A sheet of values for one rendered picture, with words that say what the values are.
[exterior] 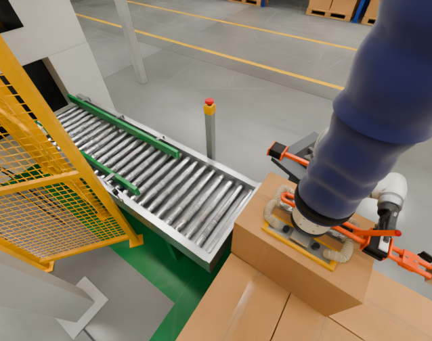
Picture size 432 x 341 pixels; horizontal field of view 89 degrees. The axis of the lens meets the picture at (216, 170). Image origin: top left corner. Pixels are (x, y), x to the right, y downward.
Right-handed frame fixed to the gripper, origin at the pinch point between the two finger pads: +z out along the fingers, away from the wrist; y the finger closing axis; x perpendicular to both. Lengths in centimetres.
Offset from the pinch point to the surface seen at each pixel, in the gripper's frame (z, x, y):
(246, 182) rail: -32, 73, 49
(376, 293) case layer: -8, -24, 54
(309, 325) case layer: 28, 2, 54
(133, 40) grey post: -165, 344, 41
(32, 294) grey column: 100, 130, 45
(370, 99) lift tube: 10, 31, -59
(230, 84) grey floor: -245, 218, 109
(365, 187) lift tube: 5.7, 19.4, -30.9
